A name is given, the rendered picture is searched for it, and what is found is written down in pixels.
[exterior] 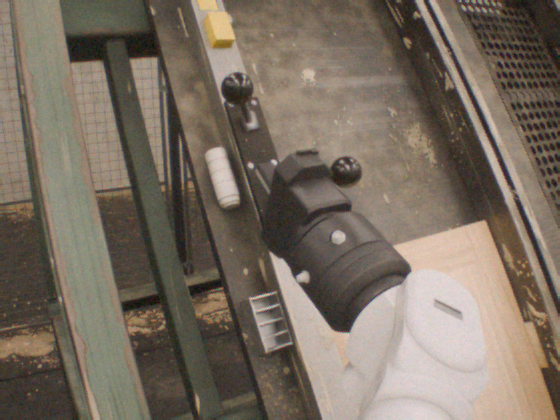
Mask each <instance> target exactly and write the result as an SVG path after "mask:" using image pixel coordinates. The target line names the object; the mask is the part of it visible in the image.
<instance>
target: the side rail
mask: <svg viewBox="0 0 560 420"><path fill-rule="evenodd" d="M10 7H11V9H10V11H11V15H12V16H11V18H12V22H13V24H12V26H13V30H14V32H13V35H14V39H15V40H14V43H15V47H16V49H15V51H16V56H17V58H16V60H17V64H18V73H19V80H20V85H21V87H20V89H21V94H22V102H23V107H24V110H23V111H24V116H25V120H26V122H25V125H26V129H27V133H28V135H27V137H28V142H29V146H30V155H31V160H32V164H33V168H32V169H33V173H34V178H35V182H36V191H37V195H38V200H39V204H40V214H41V218H42V223H43V228H44V232H45V237H46V241H47V250H48V254H49V259H50V264H51V268H52V273H53V277H54V282H55V287H56V291H57V296H58V300H59V305H60V309H61V313H62V318H63V322H64V327H65V331H66V336H67V340H68V345H69V349H70V354H71V358H72V362H73V365H74V368H75V371H76V375H77V379H78V384H79V388H80V393H81V397H82V401H83V406H84V408H85V410H86V414H87V419H88V420H153V418H152V414H151V411H150V407H149V403H148V400H147V396H146V392H145V388H144V384H143V381H142V378H141V375H140V373H139V369H138V366H137V362H136V357H135V354H134V350H133V347H132V342H131V338H130V335H129V331H128V326H127V323H126V319H125V315H124V311H123V307H122V303H121V299H120V295H119V291H118V287H117V284H116V279H115V275H114V271H113V268H112V263H111V259H110V255H109V252H108V247H107V243H106V236H105V231H104V227H103V223H102V219H101V215H100V211H99V207H98V203H97V195H96V191H95V187H94V183H93V179H92V175H91V167H90V163H89V159H88V156H87V151H86V149H87V147H86V144H85V140H84V135H83V128H82V124H81V120H80V113H79V109H78V104H77V97H76V94H75V89H74V88H75V86H74V82H73V79H72V71H71V67H70V60H69V56H68V54H69V52H68V49H67V45H66V44H67V41H66V38H65V31H64V27H63V25H64V23H63V20H62V12H61V9H60V8H61V6H60V3H59V0H10Z"/></svg>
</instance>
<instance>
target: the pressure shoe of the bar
mask: <svg viewBox="0 0 560 420"><path fill-rule="evenodd" d="M524 325H525V327H526V329H527V333H528V335H529V337H530V341H531V344H532V347H533V350H534V353H535V355H536V357H537V361H538V363H539V365H538V366H539V367H540V368H548V364H547V361H546V358H545V355H544V352H543V349H542V346H541V343H540V340H539V339H538V334H537V333H536V328H535V327H534V325H533V321H527V322H524Z"/></svg>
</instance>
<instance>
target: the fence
mask: <svg viewBox="0 0 560 420"><path fill-rule="evenodd" d="M215 1H216V4H217V6H218V10H200V8H199V6H198V3H197V0H180V4H181V6H182V9H183V15H184V17H185V20H186V23H187V26H188V28H187V29H188V31H189V34H190V37H191V40H192V43H193V49H194V52H195V54H196V57H197V61H198V63H199V66H200V68H199V69H200V72H201V75H202V78H203V81H204V84H205V87H206V90H207V93H208V94H207V96H208V99H209V102H210V105H211V109H212V111H213V114H214V117H215V121H216V124H217V126H218V133H219V136H220V139H221V143H222V145H223V148H225V149H226V151H227V155H228V158H229V161H230V164H231V167H232V171H233V173H234V176H235V179H234V180H235V183H236V186H237V189H238V193H239V198H240V205H241V208H242V211H243V214H244V218H245V221H246V224H247V226H248V230H249V233H250V236H251V239H252V243H253V246H254V249H255V252H256V256H257V258H258V261H259V264H260V268H261V271H262V274H263V277H264V281H265V283H266V289H267V293H271V292H273V291H275V290H276V291H277V294H278V297H279V300H280V302H281V305H282V309H283V312H284V315H285V318H286V320H287V324H288V327H289V330H290V333H291V339H292V342H293V345H291V346H285V347H286V350H287V354H288V357H289V359H290V366H291V368H292V371H293V374H294V377H295V380H296V383H297V385H298V389H299V392H300V394H301V397H302V401H303V406H304V408H305V412H306V414H307V417H308V420H358V411H357V408H355V406H354V405H353V404H352V403H351V402H350V401H349V400H348V398H347V397H346V396H347V395H346V394H345V392H344V390H343V388H342V385H341V373H342V371H343V366H342V361H341V358H340V355H339V352H338V350H337V347H336V344H335V341H334V339H333V336H332V334H333V333H332V330H331V328H330V327H329V325H328V324H327V323H326V321H325V320H324V318H323V317H322V316H321V315H320V314H319V312H318V311H317V308H316V307H315V306H314V304H313V303H312V301H311V300H309V298H308V297H307V295H306V294H305V293H304V291H303V290H302V289H301V287H300V286H299V284H298V283H297V282H296V281H295V280H294V277H293V275H292V273H291V269H290V267H289V266H288V265H287V263H286V262H285V261H284V259H283V258H278V257H276V256H274V255H273V254H272V253H270V251H269V250H268V249H267V247H266V246H265V244H264V242H263V240H262V239H261V236H262V231H263V227H262V225H261V222H260V219H259V216H258V212H257V209H256V206H255V203H254V200H253V197H252V194H251V191H250V188H249V185H248V182H247V178H246V175H245V172H244V169H243V166H242V164H241V160H240V157H239V154H238V151H237V150H238V148H237V144H236V142H235V139H234V136H233V133H232V130H231V126H230V123H229V121H228V118H227V115H226V111H225V108H224V106H223V103H224V101H225V100H224V97H223V96H222V93H221V83H222V81H223V79H224V78H225V77H226V76H227V75H229V74H230V73H233V72H241V73H244V74H246V71H245V68H244V65H243V63H242V60H241V57H240V55H239V52H238V49H237V44H236V41H234V43H233V45H232V47H225V48H214V49H212V48H211V44H210V41H209V36H208V34H207V31H206V28H205V25H204V22H203V20H204V19H205V16H206V14H207V12H225V9H224V7H223V4H222V2H221V0H215ZM246 75H247V74H246Z"/></svg>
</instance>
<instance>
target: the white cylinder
mask: <svg viewBox="0 0 560 420"><path fill-rule="evenodd" d="M205 159H206V162H207V165H208V169H209V171H210V176H211V177H210V178H211V181H212V185H213V188H214V191H215V195H216V197H217V200H218V202H219V204H220V207H221V208H223V210H230V209H233V208H235V207H237V206H239V202H240V198H239V193H238V189H237V186H236V183H235V180H234V179H235V176H234V173H233V171H232V167H231V164H230V161H229V158H228V155H227V151H226V149H225V148H223V147H217V148H214V149H211V150H209V151H207V152H206V154H205Z"/></svg>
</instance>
